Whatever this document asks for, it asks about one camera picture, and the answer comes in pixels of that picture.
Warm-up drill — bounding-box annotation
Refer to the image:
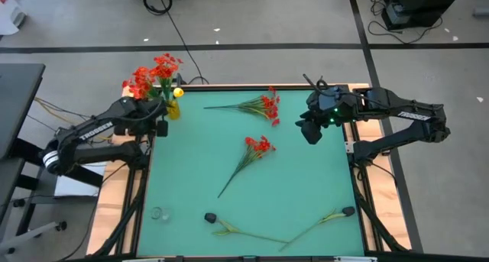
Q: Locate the yellow cable bundle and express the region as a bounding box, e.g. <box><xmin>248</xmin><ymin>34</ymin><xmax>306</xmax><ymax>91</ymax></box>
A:
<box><xmin>33</xmin><ymin>96</ymin><xmax>115</xmax><ymax>143</ymax></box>

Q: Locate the teal table mat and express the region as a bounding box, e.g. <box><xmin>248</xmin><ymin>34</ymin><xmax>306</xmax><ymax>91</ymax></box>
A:
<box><xmin>136</xmin><ymin>88</ymin><xmax>366</xmax><ymax>257</ymax></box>

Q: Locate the black artificial tulip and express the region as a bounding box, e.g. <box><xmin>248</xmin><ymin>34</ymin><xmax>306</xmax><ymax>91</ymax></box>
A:
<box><xmin>277</xmin><ymin>205</ymin><xmax>357</xmax><ymax>253</ymax></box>
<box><xmin>203</xmin><ymin>212</ymin><xmax>290</xmax><ymax>244</ymax></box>

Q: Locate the black aluminium table frame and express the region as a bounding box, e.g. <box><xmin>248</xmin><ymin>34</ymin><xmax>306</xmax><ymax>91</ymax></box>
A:
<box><xmin>89</xmin><ymin>83</ymin><xmax>425</xmax><ymax>262</ymax></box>

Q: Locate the black floor cable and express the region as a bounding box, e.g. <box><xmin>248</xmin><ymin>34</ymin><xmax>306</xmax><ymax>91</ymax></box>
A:
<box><xmin>142</xmin><ymin>0</ymin><xmax>210</xmax><ymax>86</ymax></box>

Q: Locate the white paper sheet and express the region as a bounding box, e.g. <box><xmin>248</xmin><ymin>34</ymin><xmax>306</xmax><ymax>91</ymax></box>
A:
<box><xmin>53</xmin><ymin>163</ymin><xmax>108</xmax><ymax>198</ymax></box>

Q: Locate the light wooden table board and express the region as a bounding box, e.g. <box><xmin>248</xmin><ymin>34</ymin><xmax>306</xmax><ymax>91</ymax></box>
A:
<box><xmin>86</xmin><ymin>82</ymin><xmax>413</xmax><ymax>256</ymax></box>

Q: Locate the yellow faceted vase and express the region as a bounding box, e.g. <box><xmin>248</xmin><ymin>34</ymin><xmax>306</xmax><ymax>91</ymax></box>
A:
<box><xmin>167</xmin><ymin>99</ymin><xmax>181</xmax><ymax>121</ymax></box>

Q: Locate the dark grey desk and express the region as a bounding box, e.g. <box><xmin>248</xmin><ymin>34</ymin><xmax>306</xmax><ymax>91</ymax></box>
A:
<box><xmin>0</xmin><ymin>63</ymin><xmax>106</xmax><ymax>255</ymax></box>

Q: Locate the black computer tower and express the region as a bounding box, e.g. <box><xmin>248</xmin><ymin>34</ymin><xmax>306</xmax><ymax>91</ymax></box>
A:
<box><xmin>381</xmin><ymin>0</ymin><xmax>468</xmax><ymax>31</ymax></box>

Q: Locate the clear glass vase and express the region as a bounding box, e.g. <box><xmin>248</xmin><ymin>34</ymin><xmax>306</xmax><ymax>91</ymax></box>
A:
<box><xmin>149</xmin><ymin>205</ymin><xmax>172</xmax><ymax>223</ymax></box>

